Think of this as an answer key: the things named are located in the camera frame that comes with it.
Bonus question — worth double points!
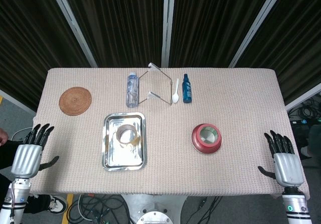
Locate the yellow transparent tape roll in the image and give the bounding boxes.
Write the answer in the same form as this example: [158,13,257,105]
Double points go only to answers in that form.
[115,124,140,147]

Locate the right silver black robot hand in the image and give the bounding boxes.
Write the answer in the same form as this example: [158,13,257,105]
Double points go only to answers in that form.
[257,130,304,187]

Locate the person's bare hand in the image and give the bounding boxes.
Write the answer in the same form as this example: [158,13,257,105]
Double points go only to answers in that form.
[0,128,10,146]

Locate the blue spray bottle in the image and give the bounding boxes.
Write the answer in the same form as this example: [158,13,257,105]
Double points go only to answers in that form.
[182,73,193,103]

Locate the rectangular steel tray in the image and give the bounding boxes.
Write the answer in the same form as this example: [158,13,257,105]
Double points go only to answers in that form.
[101,112,147,171]

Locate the black power strip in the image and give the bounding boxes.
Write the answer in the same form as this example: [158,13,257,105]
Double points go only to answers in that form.
[289,118,309,126]

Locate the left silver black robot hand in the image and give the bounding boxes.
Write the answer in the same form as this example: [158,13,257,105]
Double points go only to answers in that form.
[10,123,60,179]

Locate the white plastic spoon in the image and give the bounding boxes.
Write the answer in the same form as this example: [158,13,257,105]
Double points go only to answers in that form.
[172,78,180,103]

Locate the beige waffle tablecloth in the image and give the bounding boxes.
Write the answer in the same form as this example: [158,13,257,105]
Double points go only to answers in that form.
[29,67,310,200]

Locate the clear plastic water bottle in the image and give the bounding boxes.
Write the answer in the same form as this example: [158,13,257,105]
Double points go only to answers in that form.
[125,72,139,108]

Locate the black white sneaker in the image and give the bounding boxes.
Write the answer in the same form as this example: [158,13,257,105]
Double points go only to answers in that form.
[47,195,69,214]

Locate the dark pleated curtain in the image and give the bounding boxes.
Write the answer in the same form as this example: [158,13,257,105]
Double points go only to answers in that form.
[59,0,167,68]
[235,0,321,106]
[0,0,91,112]
[168,0,278,68]

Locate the folding metal wire stand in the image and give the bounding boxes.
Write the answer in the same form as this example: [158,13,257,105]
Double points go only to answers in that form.
[137,62,174,106]

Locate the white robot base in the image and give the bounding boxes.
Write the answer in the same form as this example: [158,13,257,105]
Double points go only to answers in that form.
[120,193,188,224]

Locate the round rattan coaster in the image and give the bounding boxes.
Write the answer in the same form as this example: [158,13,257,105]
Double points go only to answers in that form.
[59,86,92,116]

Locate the white partition post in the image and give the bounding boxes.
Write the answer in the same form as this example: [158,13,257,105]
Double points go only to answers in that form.
[228,0,289,68]
[161,0,177,68]
[47,0,98,68]

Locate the person's black trousers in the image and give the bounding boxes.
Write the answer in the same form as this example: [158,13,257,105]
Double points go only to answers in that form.
[0,139,51,214]

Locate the red tape roll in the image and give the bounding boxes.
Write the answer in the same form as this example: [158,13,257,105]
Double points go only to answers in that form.
[191,123,223,154]

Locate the black floor cable bundle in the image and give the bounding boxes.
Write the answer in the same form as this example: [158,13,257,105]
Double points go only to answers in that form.
[67,194,132,224]
[288,98,321,121]

